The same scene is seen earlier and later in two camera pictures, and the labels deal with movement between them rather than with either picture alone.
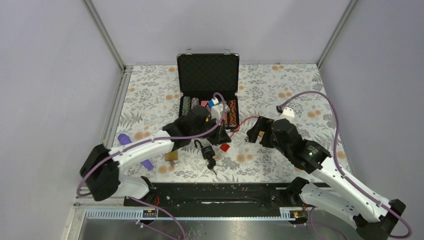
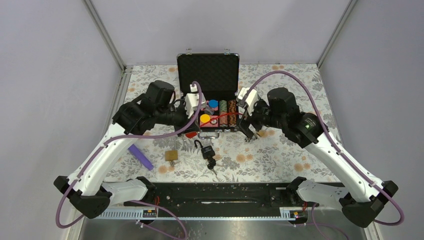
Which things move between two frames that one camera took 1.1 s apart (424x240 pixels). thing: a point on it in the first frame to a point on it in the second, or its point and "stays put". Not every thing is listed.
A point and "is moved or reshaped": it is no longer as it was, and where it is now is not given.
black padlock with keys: [208, 153] stays put
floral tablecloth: [150, 101] stays put
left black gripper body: [210, 136] to [178, 116]
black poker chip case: [202, 77] stays put
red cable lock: [225, 147] is moved or reshaped
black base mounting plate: [217, 200] stays put
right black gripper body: [263, 124] to [258, 118]
